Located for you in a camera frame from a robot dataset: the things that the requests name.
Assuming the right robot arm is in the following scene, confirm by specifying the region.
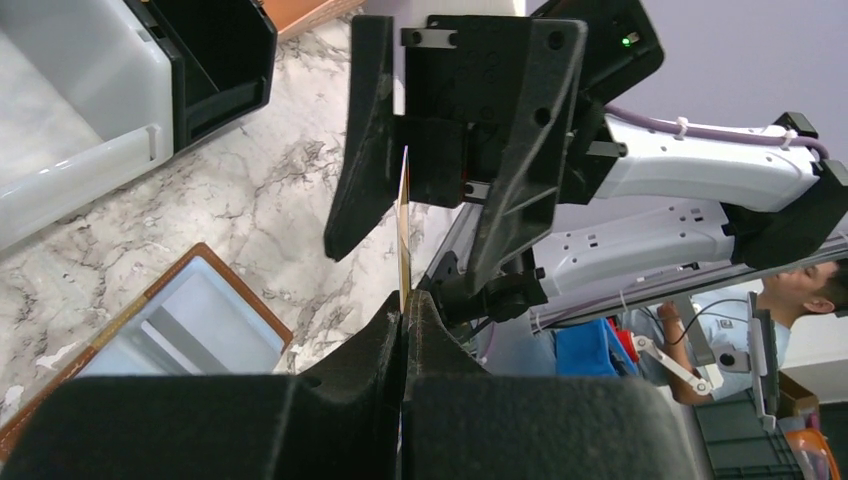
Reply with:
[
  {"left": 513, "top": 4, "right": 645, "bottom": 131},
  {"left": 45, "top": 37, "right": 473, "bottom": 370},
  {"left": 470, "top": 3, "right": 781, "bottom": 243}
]
[{"left": 324, "top": 1, "right": 847, "bottom": 326}]

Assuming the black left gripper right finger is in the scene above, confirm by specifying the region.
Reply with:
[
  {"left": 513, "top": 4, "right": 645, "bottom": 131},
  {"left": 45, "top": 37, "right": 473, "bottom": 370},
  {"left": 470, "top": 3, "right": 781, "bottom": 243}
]
[{"left": 401, "top": 290, "right": 698, "bottom": 479}]

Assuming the black right tray box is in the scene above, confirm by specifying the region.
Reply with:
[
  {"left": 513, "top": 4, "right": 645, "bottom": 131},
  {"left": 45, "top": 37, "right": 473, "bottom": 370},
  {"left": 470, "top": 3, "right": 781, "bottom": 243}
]
[{"left": 126, "top": 0, "right": 277, "bottom": 152}]

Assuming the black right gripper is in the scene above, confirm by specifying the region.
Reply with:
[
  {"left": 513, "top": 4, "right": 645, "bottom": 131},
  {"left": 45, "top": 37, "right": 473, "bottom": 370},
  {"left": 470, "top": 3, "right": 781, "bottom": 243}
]
[{"left": 323, "top": 1, "right": 665, "bottom": 295}]

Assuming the gold card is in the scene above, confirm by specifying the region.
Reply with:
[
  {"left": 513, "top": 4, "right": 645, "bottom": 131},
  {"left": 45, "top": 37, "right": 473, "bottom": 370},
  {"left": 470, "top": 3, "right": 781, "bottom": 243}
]
[{"left": 396, "top": 146, "right": 412, "bottom": 313}]

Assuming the white middle tray box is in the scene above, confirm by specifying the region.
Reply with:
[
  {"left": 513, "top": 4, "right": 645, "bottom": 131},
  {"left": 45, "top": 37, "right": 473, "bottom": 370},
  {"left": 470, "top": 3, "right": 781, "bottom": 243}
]
[{"left": 1, "top": 1, "right": 175, "bottom": 247}]

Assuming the brown leather card holder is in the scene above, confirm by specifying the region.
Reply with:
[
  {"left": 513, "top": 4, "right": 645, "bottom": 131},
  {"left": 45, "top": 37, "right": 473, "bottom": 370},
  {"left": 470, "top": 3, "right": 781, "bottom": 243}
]
[{"left": 1, "top": 243, "right": 293, "bottom": 461}]

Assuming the blue bin in background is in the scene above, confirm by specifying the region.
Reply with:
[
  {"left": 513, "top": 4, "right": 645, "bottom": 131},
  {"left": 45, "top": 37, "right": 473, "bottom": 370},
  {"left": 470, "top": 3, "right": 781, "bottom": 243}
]
[{"left": 554, "top": 319, "right": 639, "bottom": 377}]

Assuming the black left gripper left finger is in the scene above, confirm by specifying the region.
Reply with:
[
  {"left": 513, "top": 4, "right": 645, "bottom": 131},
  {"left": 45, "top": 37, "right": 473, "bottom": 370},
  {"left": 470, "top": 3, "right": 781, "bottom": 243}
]
[{"left": 2, "top": 307, "right": 400, "bottom": 479}]

